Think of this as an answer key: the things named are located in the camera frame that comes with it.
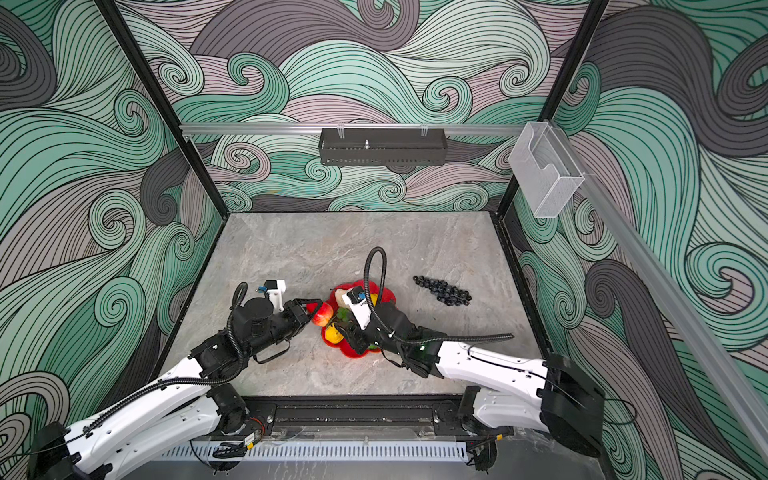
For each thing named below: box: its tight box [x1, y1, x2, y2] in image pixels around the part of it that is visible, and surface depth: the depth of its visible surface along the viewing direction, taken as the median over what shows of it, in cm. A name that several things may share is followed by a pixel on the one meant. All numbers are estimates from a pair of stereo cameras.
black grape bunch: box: [413, 275, 472, 306], surface depth 94 cm
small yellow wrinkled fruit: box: [325, 323, 344, 344], surface depth 83 cm
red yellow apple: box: [312, 302, 334, 327], surface depth 73 cm
